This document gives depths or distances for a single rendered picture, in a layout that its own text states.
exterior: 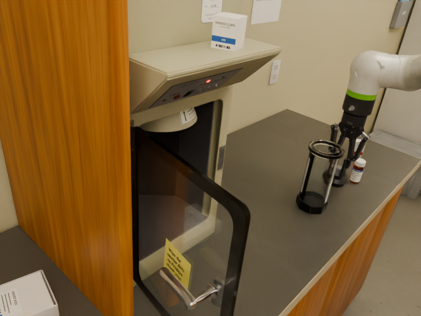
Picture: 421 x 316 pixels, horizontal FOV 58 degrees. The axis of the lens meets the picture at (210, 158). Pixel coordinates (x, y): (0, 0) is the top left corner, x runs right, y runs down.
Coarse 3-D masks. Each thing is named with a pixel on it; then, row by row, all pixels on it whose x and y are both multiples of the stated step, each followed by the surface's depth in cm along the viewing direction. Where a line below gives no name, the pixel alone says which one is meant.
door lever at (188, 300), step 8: (160, 272) 63; (168, 272) 62; (168, 280) 61; (176, 280) 61; (176, 288) 60; (184, 288) 60; (208, 288) 61; (184, 296) 59; (192, 296) 59; (200, 296) 59; (208, 296) 60; (216, 296) 60; (184, 304) 58; (192, 304) 58
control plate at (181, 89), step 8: (232, 72) 73; (200, 80) 67; (216, 80) 73; (224, 80) 77; (176, 88) 64; (184, 88) 67; (192, 88) 70; (216, 88) 80; (168, 96) 66; (152, 104) 67; (160, 104) 69
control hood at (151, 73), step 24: (168, 48) 69; (192, 48) 71; (264, 48) 76; (144, 72) 60; (168, 72) 57; (192, 72) 61; (216, 72) 67; (240, 72) 77; (144, 96) 62; (192, 96) 76
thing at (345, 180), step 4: (336, 168) 133; (340, 168) 133; (336, 172) 134; (336, 176) 134; (344, 176) 134; (336, 180) 132; (340, 180) 132; (344, 180) 133; (348, 180) 134; (332, 184) 134; (336, 184) 133; (340, 184) 133; (344, 184) 134
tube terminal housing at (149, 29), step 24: (144, 0) 62; (168, 0) 66; (192, 0) 70; (240, 0) 80; (144, 24) 64; (168, 24) 68; (192, 24) 72; (144, 48) 66; (216, 96) 87; (144, 120) 73; (216, 120) 95; (216, 144) 100; (216, 168) 99
